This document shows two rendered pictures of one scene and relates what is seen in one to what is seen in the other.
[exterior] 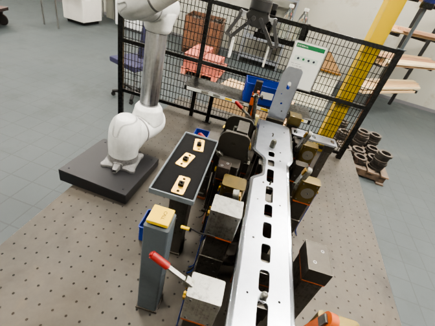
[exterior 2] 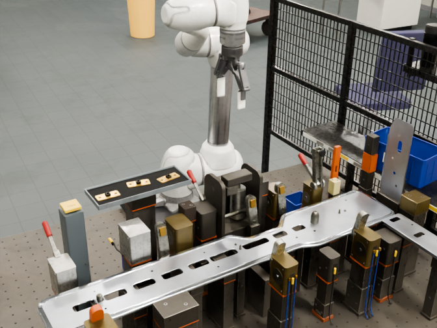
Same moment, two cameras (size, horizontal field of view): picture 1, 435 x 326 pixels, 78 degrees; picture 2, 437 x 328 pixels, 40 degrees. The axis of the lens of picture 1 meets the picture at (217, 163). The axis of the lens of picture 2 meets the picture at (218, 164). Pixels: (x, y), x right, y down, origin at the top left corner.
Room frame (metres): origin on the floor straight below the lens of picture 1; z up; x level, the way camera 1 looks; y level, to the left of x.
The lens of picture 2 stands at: (-0.11, -1.64, 2.26)
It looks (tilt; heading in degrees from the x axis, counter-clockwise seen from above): 28 degrees down; 55
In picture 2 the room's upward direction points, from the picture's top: 1 degrees clockwise
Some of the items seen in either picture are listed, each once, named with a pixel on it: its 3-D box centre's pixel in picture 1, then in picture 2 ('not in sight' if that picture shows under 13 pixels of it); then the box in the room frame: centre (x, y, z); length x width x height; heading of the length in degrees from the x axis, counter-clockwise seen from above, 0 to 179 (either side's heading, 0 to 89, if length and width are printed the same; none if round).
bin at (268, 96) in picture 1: (265, 92); (402, 156); (1.86, -0.20, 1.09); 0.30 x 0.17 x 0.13; 95
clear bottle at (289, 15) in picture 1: (287, 21); not in sight; (2.07, -0.20, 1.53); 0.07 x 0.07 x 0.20
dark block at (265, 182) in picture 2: not in sight; (256, 223); (1.19, -0.05, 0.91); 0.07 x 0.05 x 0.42; 87
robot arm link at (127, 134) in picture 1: (125, 134); (179, 169); (1.16, 0.50, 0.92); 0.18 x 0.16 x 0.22; 165
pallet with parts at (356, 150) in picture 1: (356, 143); not in sight; (3.47, -1.80, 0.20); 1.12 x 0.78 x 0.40; 168
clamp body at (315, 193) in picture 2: not in sight; (307, 218); (1.43, -0.09, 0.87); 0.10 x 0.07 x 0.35; 87
